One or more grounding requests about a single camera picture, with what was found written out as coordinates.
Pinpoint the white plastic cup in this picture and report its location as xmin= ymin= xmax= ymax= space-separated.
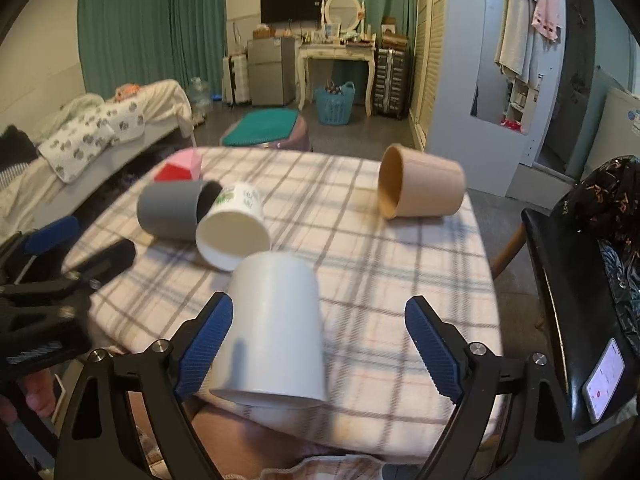
xmin=205 ymin=252 xmax=326 ymax=408

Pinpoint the grey plastic cup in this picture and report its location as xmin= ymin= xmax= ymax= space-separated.
xmin=137 ymin=180 xmax=222 ymax=242

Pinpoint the pink hexagonal cup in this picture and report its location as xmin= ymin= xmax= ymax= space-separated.
xmin=154 ymin=148 xmax=202 ymax=182

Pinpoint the white paper cup green print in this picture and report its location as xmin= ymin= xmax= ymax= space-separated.
xmin=195 ymin=182 xmax=271 ymax=272

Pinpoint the tan brown cup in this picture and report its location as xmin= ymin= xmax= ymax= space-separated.
xmin=378 ymin=144 xmax=466 ymax=219

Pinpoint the person left hand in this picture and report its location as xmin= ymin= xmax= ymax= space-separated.
xmin=1 ymin=368 xmax=56 ymax=425

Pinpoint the floral quilted blanket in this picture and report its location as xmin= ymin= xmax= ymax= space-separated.
xmin=38 ymin=99 xmax=145 ymax=184

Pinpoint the smartphone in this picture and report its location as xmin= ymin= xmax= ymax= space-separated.
xmin=582 ymin=338 xmax=625 ymax=424

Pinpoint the bed with cream sheets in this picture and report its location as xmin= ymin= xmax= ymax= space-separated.
xmin=1 ymin=79 xmax=193 ymax=240

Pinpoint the plaid tablecloth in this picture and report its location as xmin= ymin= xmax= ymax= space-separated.
xmin=64 ymin=148 xmax=502 ymax=462

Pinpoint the water jug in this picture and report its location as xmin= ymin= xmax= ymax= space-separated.
xmin=186 ymin=77 xmax=212 ymax=114

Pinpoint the green seat cushion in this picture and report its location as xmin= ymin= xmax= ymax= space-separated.
xmin=221 ymin=108 xmax=298 ymax=148

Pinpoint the black floral chair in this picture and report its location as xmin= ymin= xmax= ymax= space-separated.
xmin=521 ymin=155 xmax=639 ymax=436

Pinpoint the white striped suitcase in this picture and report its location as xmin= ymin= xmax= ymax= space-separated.
xmin=221 ymin=53 xmax=250 ymax=106

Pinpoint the green corner curtain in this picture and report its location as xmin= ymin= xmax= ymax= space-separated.
xmin=77 ymin=0 xmax=226 ymax=98

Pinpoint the silver mini fridge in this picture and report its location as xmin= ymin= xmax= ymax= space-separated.
xmin=247 ymin=37 xmax=295 ymax=106

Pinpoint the blue laundry basket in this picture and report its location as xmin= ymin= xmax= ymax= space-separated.
xmin=314 ymin=81 xmax=356 ymax=126

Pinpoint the black television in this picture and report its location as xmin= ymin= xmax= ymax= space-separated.
xmin=260 ymin=0 xmax=323 ymax=25

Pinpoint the black silver suitcase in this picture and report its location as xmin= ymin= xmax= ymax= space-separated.
xmin=372 ymin=48 xmax=412 ymax=118

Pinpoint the white washing machine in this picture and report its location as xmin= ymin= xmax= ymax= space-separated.
xmin=582 ymin=88 xmax=640 ymax=177

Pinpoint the white dressing table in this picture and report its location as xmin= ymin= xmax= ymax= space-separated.
xmin=296 ymin=41 xmax=378 ymax=117

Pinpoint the oval vanity mirror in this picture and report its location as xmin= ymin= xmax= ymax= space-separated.
xmin=323 ymin=0 xmax=364 ymax=32

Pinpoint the white louvred wardrobe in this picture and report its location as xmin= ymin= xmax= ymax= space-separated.
xmin=410 ymin=0 xmax=565 ymax=200

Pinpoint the white hanging towel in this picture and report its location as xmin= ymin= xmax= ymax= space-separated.
xmin=495 ymin=0 xmax=534 ymax=78

